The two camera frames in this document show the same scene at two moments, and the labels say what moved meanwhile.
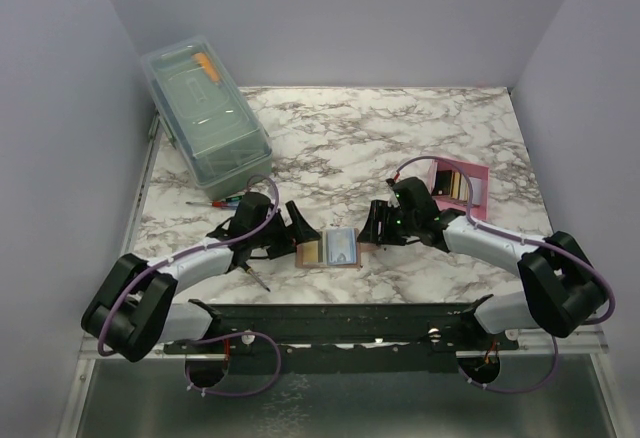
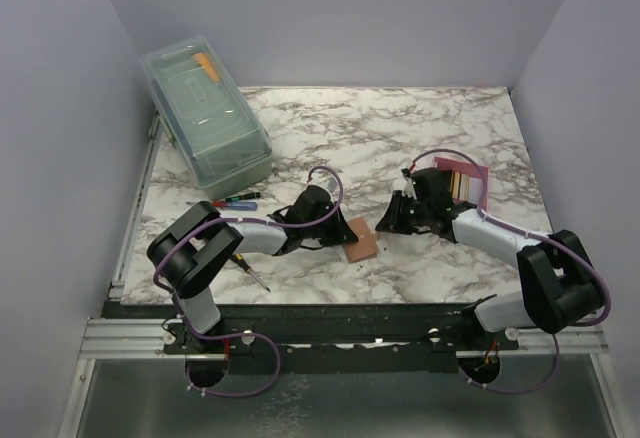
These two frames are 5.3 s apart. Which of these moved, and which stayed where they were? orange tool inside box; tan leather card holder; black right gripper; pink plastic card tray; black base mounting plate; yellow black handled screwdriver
Moved: tan leather card holder; black right gripper
Stayed: yellow black handled screwdriver; orange tool inside box; black base mounting plate; pink plastic card tray
